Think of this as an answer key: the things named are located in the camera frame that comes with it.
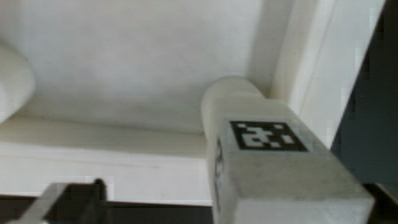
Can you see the white leg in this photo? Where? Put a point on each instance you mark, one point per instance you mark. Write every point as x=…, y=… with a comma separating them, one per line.
x=280, y=181

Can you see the white square tabletop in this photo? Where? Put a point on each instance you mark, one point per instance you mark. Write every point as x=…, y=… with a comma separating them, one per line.
x=108, y=64

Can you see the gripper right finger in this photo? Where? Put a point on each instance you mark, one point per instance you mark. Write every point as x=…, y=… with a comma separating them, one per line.
x=385, y=212

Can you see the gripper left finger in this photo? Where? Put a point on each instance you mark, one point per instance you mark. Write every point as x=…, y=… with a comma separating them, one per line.
x=72, y=204

